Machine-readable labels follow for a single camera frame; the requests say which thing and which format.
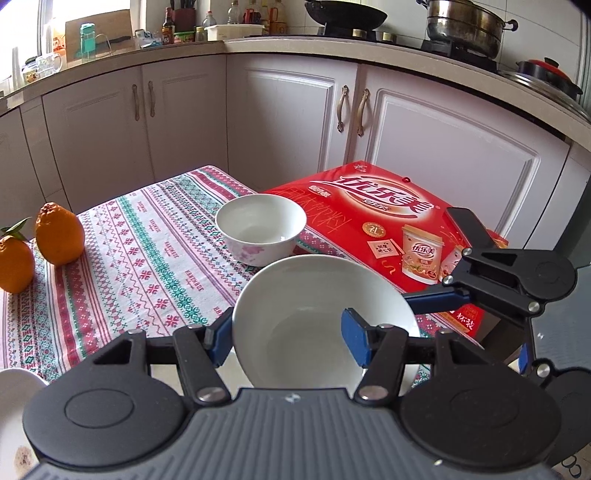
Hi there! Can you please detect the stainless steel pot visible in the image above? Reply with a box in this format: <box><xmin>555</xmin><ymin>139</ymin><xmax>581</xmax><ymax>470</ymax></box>
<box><xmin>417</xmin><ymin>0</ymin><xmax>519</xmax><ymax>60</ymax></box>

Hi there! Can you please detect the teal water bottle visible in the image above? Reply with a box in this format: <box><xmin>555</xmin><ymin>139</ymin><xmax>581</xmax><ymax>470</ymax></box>
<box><xmin>79</xmin><ymin>22</ymin><xmax>97</xmax><ymax>60</ymax></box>

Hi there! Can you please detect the blue and white packet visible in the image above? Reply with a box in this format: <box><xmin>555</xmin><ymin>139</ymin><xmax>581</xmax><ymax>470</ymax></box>
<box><xmin>134</xmin><ymin>28</ymin><xmax>163</xmax><ymax>49</ymax></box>

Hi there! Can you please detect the dark knife block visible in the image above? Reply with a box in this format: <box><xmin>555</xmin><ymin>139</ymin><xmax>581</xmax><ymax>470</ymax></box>
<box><xmin>173</xmin><ymin>0</ymin><xmax>197</xmax><ymax>33</ymax></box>

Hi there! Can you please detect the wooden cutting board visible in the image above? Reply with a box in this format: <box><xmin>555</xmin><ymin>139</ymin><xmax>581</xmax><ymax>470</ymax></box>
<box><xmin>65</xmin><ymin>9</ymin><xmax>134</xmax><ymax>61</ymax></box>

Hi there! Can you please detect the black pot with red lid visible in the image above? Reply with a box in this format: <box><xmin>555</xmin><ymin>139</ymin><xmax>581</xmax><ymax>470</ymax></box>
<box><xmin>515</xmin><ymin>58</ymin><xmax>583</xmax><ymax>100</ymax></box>

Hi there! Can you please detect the steel pot lid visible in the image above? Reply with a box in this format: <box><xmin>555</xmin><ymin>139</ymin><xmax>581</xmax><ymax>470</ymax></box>
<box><xmin>499</xmin><ymin>69</ymin><xmax>591</xmax><ymax>125</ymax></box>

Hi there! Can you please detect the red printed carton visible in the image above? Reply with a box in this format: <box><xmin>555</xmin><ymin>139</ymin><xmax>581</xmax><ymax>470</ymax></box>
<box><xmin>259</xmin><ymin>161</ymin><xmax>509</xmax><ymax>344</ymax></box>

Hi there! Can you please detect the white kitchen cabinet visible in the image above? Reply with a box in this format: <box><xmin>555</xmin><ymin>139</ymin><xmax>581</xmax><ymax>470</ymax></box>
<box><xmin>0</xmin><ymin>48</ymin><xmax>591</xmax><ymax>278</ymax></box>

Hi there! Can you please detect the plain white bowl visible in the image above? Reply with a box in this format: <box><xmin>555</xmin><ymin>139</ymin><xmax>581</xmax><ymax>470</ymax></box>
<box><xmin>232</xmin><ymin>256</ymin><xmax>422</xmax><ymax>388</ymax></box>

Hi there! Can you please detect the black wok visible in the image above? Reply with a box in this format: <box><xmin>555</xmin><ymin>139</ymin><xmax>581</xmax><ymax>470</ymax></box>
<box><xmin>304</xmin><ymin>0</ymin><xmax>389</xmax><ymax>28</ymax></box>

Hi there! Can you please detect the white fruit-print plate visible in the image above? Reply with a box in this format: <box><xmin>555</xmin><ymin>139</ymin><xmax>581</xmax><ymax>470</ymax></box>
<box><xmin>0</xmin><ymin>368</ymin><xmax>49</xmax><ymax>480</ymax></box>

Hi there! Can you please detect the white bowl with pink flowers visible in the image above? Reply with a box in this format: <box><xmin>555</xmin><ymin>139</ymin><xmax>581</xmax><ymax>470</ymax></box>
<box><xmin>215</xmin><ymin>194</ymin><xmax>308</xmax><ymax>267</ymax></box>

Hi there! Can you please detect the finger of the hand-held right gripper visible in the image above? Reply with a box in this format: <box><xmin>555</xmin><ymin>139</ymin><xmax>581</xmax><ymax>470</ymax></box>
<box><xmin>404</xmin><ymin>207</ymin><xmax>541</xmax><ymax>319</ymax></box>
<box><xmin>518</xmin><ymin>344</ymin><xmax>552</xmax><ymax>384</ymax></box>

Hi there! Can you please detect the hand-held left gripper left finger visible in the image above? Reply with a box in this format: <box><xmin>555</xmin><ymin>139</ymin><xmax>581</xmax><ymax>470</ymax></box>
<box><xmin>90</xmin><ymin>307</ymin><xmax>236</xmax><ymax>407</ymax></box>

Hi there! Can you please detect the beige kitchen countertop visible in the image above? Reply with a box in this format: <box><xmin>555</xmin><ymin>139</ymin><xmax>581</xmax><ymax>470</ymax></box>
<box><xmin>0</xmin><ymin>32</ymin><xmax>591</xmax><ymax>155</ymax></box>

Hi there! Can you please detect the orange with green leaves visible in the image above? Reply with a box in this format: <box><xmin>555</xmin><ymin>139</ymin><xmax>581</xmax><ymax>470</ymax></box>
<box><xmin>0</xmin><ymin>217</ymin><xmax>37</xmax><ymax>295</ymax></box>

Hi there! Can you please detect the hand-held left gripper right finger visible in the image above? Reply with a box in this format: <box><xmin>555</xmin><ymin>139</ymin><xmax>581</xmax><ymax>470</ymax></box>
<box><xmin>341</xmin><ymin>308</ymin><xmax>490</xmax><ymax>404</ymax></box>

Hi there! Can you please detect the white plastic tub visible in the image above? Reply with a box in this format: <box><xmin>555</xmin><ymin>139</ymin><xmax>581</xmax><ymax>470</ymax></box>
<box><xmin>204</xmin><ymin>23</ymin><xmax>266</xmax><ymax>41</ymax></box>

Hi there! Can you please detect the bumpy orange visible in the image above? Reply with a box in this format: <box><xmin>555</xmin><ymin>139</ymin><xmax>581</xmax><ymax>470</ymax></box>
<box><xmin>35</xmin><ymin>202</ymin><xmax>86</xmax><ymax>266</ymax></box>

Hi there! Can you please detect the patterned tablecloth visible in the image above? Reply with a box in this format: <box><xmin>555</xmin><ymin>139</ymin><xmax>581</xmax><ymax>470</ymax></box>
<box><xmin>0</xmin><ymin>165</ymin><xmax>467</xmax><ymax>391</ymax></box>

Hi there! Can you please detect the black gas stove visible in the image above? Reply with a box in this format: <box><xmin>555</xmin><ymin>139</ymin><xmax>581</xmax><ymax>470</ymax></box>
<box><xmin>245</xmin><ymin>23</ymin><xmax>502</xmax><ymax>72</ymax></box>

